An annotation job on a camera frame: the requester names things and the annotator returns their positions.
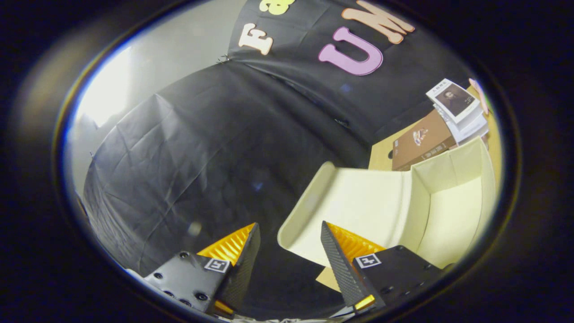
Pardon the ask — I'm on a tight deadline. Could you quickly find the brown book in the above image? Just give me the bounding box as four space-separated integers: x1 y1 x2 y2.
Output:
392 110 458 171

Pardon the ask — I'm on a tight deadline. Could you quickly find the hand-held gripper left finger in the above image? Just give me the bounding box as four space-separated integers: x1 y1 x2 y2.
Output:
143 223 261 317

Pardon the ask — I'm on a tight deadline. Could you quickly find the black backdrop cloth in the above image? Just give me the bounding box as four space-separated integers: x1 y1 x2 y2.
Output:
83 0 476 317

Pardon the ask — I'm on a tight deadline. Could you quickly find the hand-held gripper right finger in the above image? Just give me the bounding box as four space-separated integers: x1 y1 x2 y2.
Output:
320 221 449 314

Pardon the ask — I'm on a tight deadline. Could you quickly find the beige fabric storage box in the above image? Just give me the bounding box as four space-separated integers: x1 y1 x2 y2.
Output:
277 137 496 270

